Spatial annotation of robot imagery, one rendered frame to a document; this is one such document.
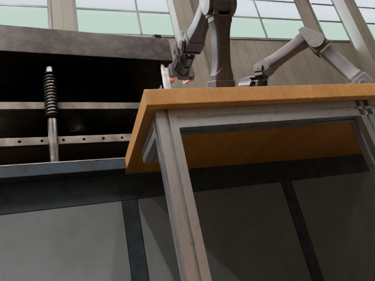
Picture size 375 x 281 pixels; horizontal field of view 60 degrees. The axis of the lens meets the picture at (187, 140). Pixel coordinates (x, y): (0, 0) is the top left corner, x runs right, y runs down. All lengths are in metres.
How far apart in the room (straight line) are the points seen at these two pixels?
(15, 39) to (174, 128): 1.71
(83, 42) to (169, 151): 1.71
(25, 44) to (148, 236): 1.55
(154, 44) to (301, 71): 4.25
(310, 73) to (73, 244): 5.78
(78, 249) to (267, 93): 0.68
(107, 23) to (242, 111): 4.87
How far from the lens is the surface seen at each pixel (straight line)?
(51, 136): 1.99
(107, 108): 2.19
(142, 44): 2.39
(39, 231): 1.04
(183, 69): 1.34
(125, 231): 1.05
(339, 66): 1.41
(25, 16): 5.58
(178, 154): 0.67
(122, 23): 5.57
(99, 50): 2.28
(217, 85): 1.00
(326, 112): 0.91
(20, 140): 2.04
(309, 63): 6.55
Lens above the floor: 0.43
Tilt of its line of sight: 21 degrees up
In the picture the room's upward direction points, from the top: 12 degrees counter-clockwise
